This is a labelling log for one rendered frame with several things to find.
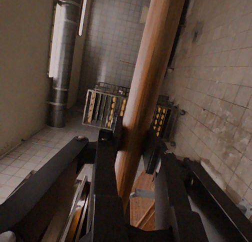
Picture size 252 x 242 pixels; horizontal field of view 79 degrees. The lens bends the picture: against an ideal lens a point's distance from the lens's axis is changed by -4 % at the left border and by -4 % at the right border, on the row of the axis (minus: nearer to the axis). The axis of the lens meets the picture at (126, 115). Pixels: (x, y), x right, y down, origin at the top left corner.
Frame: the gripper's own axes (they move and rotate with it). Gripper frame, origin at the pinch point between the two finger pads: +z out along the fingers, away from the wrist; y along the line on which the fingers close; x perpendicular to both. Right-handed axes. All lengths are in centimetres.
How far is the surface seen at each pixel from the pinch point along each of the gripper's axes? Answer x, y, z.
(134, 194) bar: -78, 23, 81
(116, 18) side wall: 148, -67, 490
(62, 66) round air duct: -8, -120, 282
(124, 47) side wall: 75, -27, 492
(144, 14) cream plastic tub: 158, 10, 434
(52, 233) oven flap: -135, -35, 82
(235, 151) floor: -41, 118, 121
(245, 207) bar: -75, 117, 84
